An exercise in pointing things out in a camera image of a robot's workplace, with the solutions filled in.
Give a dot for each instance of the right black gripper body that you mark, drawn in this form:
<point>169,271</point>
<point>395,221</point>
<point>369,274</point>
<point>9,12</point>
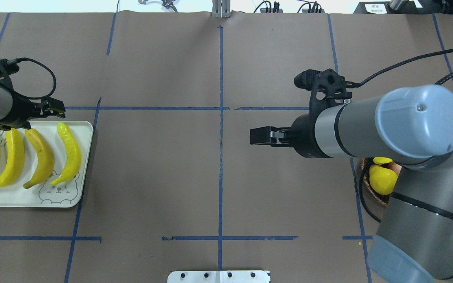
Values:
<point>304,135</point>

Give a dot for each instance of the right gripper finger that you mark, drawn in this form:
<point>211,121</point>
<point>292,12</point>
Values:
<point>270,136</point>

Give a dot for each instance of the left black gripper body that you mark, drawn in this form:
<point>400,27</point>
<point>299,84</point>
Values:
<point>20,113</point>

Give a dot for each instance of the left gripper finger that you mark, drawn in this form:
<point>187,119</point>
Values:
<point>54,107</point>

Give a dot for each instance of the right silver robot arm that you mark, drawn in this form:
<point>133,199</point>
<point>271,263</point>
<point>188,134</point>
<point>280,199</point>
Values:
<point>413,126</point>

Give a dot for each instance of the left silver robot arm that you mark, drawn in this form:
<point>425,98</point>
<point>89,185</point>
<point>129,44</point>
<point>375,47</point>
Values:
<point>17,112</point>

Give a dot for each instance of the woven brown basket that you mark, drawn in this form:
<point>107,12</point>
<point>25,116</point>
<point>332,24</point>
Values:
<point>365,183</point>

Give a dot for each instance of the yellow starfruit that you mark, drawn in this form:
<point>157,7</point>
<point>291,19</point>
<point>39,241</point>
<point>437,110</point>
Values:
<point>381,160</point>

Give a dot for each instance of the white rectangular tray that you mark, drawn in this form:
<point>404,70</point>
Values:
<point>44,195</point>

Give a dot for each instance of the yellow pear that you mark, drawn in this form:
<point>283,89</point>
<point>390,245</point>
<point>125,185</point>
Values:
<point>382,180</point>

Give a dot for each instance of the aluminium frame post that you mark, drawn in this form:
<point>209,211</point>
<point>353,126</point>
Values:
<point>221,9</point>

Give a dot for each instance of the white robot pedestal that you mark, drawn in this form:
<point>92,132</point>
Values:
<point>220,276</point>

